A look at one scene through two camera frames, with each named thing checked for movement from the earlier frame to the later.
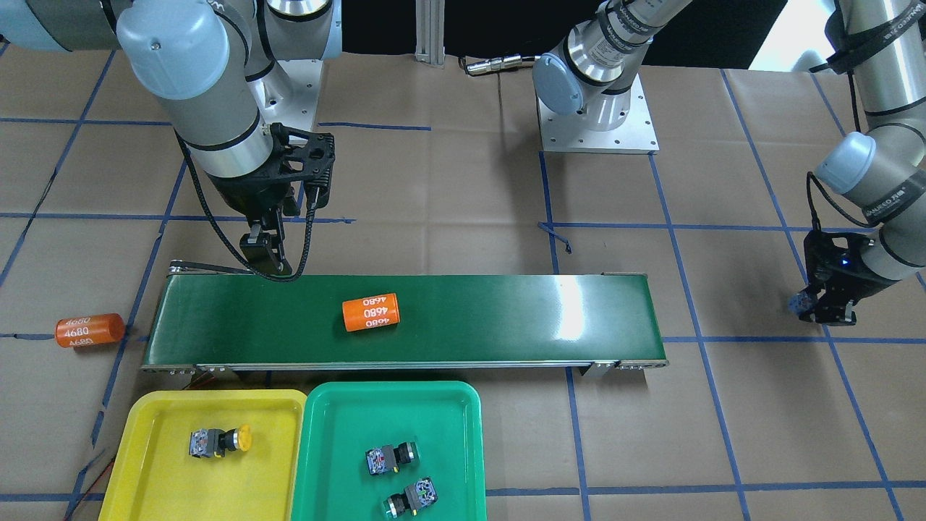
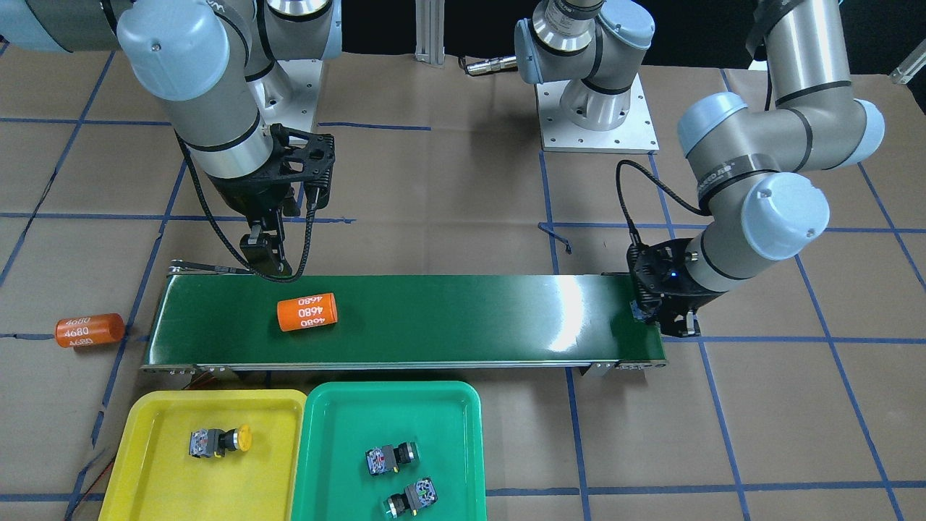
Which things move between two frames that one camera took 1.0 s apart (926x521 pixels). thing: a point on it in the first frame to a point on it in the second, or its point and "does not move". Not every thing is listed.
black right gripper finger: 264,246 does not move
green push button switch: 387,459 does not move
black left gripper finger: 835,308 to 679,321
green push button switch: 422,493 does not move
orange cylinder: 90,330 does not move
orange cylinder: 370,312 to 307,312
